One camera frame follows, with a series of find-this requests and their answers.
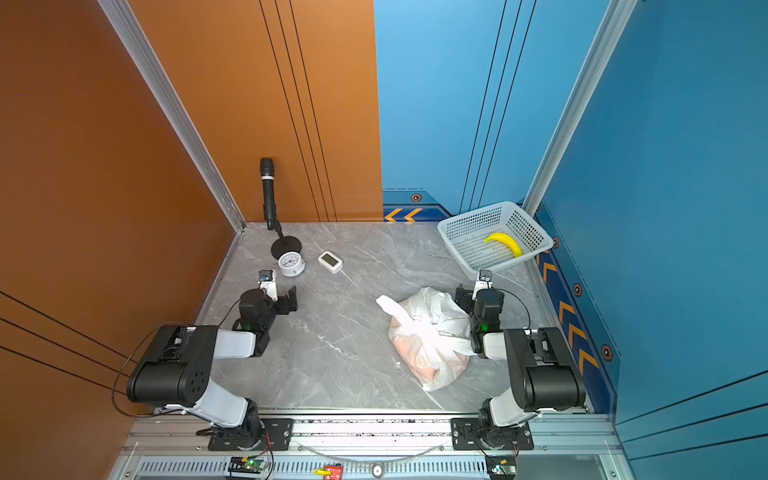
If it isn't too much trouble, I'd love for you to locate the white plastic bag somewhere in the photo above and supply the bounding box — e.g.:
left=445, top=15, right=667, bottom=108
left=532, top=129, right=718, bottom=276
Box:
left=376, top=287, right=475, bottom=391

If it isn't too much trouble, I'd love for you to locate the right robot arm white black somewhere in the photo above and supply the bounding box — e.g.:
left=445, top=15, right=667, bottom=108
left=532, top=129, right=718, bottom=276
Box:
left=454, top=286, right=587, bottom=450

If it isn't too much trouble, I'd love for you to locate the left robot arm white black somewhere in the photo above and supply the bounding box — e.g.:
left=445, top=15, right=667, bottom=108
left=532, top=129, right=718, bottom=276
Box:
left=126, top=287, right=298, bottom=452

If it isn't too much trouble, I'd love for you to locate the round white gauge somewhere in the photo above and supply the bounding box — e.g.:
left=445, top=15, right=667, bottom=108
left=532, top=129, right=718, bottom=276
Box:
left=278, top=251, right=306, bottom=278

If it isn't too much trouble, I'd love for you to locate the yellow banana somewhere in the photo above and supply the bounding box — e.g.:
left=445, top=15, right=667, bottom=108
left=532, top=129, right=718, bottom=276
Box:
left=484, top=232, right=523, bottom=258

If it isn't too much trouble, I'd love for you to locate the black microphone on stand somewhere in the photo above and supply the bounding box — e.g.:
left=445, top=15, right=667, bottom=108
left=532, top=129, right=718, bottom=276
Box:
left=260, top=158, right=302, bottom=260

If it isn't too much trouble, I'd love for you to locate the small white digital timer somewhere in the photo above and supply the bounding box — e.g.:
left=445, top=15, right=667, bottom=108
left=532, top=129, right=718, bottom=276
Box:
left=318, top=251, right=343, bottom=274

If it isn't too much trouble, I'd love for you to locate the white plastic basket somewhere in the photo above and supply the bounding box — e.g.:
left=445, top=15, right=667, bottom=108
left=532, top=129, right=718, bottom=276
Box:
left=437, top=201, right=554, bottom=280

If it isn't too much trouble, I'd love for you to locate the green circuit board left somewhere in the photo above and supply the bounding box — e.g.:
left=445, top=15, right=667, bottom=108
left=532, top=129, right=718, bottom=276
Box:
left=226, top=456, right=271, bottom=479

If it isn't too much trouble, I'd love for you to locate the circuit board right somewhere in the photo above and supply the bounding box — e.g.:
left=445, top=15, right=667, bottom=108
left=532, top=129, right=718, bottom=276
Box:
left=486, top=460, right=517, bottom=480

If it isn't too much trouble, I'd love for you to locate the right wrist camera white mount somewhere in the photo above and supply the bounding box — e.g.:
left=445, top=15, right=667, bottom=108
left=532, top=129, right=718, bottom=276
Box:
left=473, top=270, right=492, bottom=297

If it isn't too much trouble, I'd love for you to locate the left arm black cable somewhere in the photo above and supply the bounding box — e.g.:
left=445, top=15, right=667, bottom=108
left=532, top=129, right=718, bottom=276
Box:
left=110, top=298, right=241, bottom=419

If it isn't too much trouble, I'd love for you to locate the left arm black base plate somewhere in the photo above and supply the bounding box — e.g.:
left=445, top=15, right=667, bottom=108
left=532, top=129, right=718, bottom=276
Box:
left=207, top=418, right=294, bottom=453

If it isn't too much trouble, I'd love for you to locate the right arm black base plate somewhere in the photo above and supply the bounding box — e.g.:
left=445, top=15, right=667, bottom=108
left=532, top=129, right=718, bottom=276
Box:
left=450, top=418, right=534, bottom=452

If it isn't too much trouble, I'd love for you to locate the aluminium front rail frame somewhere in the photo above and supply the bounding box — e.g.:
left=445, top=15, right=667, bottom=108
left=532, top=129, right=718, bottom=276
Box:
left=109, top=409, right=634, bottom=479

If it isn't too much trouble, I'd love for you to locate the red emergency switch box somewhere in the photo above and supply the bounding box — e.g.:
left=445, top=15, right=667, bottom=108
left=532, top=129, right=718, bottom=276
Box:
left=312, top=464, right=344, bottom=480

